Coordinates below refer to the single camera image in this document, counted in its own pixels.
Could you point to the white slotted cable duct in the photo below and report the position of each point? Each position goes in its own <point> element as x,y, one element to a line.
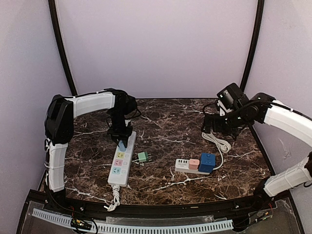
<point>105,228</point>

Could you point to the small white power strip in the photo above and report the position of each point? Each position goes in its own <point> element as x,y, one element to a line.
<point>181,165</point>

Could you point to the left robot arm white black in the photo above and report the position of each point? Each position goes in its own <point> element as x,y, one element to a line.
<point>59,130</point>

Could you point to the black front table rail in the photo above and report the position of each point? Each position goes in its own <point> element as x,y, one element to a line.
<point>233,208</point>

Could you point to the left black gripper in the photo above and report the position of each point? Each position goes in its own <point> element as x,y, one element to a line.
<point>119,133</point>

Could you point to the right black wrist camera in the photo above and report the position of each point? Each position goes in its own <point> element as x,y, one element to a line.
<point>232,97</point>

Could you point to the green plug adapter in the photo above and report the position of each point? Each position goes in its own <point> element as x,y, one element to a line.
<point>143,157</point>

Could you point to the long white colourful power strip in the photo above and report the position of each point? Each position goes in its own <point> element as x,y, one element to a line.
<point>121,164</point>

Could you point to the light blue plug adapter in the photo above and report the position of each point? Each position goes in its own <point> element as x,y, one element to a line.
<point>121,147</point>

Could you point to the white coiled cable small strip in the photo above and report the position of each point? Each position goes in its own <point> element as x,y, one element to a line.
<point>223,146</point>

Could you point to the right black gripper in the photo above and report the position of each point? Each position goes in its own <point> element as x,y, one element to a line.
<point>212,122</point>

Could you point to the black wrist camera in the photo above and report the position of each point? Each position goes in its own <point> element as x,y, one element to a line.
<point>232,97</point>
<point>128,104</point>

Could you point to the pink plug adapter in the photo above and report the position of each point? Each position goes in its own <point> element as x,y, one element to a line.
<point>194,164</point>

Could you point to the blue cube socket adapter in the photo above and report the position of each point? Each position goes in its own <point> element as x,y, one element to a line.
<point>207,163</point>

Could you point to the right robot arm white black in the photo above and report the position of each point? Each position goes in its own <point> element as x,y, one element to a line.
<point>266,109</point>

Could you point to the white cable long strip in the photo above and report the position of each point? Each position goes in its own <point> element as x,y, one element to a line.
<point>116,198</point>

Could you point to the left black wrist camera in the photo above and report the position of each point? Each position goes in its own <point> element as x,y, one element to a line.
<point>128,104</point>

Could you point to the left black frame post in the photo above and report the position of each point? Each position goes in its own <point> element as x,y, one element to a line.
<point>60,46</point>

